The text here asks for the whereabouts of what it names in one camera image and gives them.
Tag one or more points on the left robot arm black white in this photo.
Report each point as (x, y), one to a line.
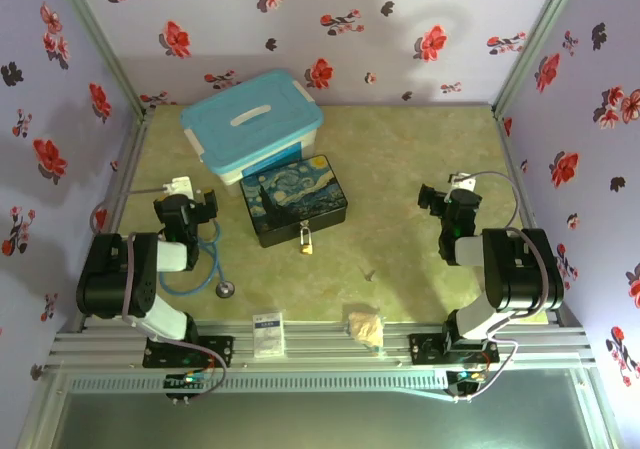
(110, 279)

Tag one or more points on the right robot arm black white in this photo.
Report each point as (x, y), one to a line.
(520, 274)

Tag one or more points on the small white packet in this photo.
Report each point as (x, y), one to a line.
(268, 334)

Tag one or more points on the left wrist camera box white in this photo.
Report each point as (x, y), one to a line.
(180, 186)

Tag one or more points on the aluminium frame rail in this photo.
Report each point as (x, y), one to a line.
(320, 349)

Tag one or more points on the starry night painted black box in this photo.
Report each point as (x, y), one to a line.
(292, 196)

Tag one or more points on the brass padlock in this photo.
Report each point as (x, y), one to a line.
(306, 243)

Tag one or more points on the small metal key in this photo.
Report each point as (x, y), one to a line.
(370, 273)

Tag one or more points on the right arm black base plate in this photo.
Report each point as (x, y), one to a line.
(425, 349)

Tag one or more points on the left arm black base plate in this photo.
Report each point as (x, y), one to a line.
(220, 351)

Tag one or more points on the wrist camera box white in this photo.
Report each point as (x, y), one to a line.
(180, 186)
(465, 181)

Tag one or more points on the aluminium corner post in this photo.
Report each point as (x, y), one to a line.
(540, 39)
(100, 39)

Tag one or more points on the blue stethoscope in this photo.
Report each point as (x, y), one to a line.
(218, 256)

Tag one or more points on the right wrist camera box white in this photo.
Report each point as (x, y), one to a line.
(465, 181)

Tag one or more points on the plastic storage box blue lid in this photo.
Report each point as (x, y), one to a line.
(250, 119)

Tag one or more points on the clear bag with beige contents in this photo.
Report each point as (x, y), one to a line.
(366, 328)

